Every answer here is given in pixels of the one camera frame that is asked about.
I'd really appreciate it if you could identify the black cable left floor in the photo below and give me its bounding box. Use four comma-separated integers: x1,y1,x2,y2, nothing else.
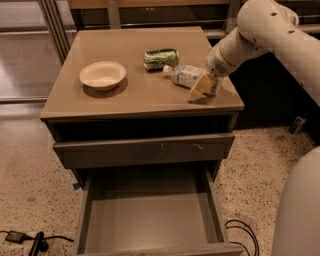
0,229,75,256

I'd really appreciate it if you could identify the metal railing frame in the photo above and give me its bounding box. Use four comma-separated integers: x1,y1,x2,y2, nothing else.
37,0,320,64

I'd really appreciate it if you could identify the small dark floor device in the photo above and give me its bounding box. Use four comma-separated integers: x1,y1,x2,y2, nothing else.
289,116,306,135

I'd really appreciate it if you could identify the grey drawer cabinet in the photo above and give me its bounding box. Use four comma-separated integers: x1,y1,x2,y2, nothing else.
39,26,245,256

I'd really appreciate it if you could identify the open grey middle drawer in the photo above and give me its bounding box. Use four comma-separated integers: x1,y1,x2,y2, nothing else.
73,163,244,256

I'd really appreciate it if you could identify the green soda can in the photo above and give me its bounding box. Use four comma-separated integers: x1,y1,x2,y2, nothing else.
143,48,179,71

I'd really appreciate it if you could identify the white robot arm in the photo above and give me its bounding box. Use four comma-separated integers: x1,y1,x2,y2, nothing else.
205,0,320,256

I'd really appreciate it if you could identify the blue tape piece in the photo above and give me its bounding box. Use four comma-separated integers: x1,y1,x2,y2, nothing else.
73,183,80,190

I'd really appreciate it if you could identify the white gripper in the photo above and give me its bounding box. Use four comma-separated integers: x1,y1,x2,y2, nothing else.
188,41,240,101

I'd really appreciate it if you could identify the white paper bowl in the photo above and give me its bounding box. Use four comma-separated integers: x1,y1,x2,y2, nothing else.
79,61,127,91

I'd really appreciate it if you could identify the black cable on floor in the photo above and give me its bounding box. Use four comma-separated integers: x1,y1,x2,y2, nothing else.
224,218,260,256

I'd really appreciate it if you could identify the black power adapter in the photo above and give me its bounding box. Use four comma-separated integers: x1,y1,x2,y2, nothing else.
5,231,25,244

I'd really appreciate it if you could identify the grey top drawer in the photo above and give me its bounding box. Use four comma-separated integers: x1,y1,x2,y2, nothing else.
53,133,234,169

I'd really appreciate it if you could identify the clear plastic water bottle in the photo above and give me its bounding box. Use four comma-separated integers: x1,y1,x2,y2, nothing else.
163,64,219,96

